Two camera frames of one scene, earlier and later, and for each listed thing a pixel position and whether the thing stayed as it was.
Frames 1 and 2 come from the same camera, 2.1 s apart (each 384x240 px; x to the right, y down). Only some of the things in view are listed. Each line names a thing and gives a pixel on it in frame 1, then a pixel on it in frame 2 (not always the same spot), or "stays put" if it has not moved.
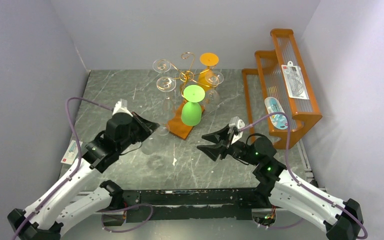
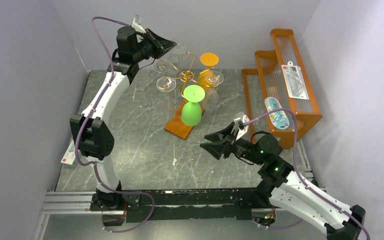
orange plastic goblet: (206, 77) stays put
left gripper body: (139, 133) -> (149, 50)
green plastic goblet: (191, 112) stays put
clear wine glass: (161, 65) stays put
